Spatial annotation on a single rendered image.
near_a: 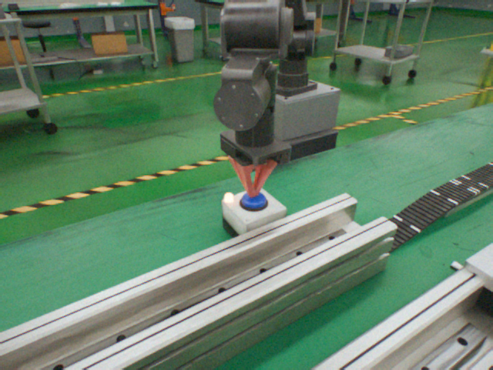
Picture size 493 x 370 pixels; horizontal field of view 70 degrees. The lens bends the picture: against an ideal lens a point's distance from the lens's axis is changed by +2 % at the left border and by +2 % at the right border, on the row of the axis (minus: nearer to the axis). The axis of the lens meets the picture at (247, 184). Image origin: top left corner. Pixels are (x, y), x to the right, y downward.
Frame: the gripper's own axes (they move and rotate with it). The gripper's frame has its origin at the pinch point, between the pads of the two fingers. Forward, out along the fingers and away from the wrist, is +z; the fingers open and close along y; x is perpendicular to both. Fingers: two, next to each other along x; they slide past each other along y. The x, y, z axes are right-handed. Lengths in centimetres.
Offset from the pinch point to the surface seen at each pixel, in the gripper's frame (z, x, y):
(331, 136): 8.7, 42.0, -24.6
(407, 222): 6.8, 23.1, 13.3
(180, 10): 36, 289, -727
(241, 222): 2.9, -3.9, 2.7
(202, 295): 2.9, -15.3, 12.4
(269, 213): 2.4, 0.6, 3.7
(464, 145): 8, 65, -1
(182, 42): 52, 176, -455
